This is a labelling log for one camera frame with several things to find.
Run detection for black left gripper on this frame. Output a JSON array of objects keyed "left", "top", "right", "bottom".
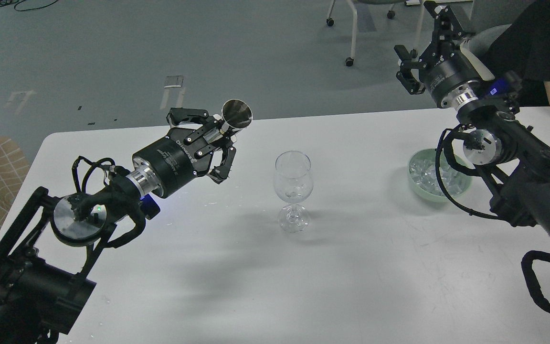
[{"left": 132, "top": 107, "right": 237, "bottom": 198}]

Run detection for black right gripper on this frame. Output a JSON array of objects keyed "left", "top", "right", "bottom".
[{"left": 394, "top": 0, "right": 480, "bottom": 108}]

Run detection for steel double jigger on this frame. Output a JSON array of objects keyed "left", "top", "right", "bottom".
[{"left": 205, "top": 99, "right": 253, "bottom": 143}]

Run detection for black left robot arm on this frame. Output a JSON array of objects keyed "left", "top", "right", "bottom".
[{"left": 0, "top": 99, "right": 253, "bottom": 344}]

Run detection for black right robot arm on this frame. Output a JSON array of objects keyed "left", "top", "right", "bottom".
[{"left": 394, "top": 1, "right": 550, "bottom": 313}]

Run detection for clear wine glass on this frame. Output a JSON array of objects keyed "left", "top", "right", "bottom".
[{"left": 273, "top": 150, "right": 314, "bottom": 233}]

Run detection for green bowl of ice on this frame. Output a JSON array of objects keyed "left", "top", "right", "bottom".
[{"left": 407, "top": 148, "right": 471, "bottom": 203}]

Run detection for white office chair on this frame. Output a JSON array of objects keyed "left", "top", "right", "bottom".
[{"left": 326, "top": 0, "right": 428, "bottom": 67}]

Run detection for person in black shirt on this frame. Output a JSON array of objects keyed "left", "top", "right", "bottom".
[{"left": 482, "top": 0, "right": 550, "bottom": 107}]

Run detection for black floor cables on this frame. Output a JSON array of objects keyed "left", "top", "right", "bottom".
[{"left": 0, "top": 0, "right": 59, "bottom": 21}]

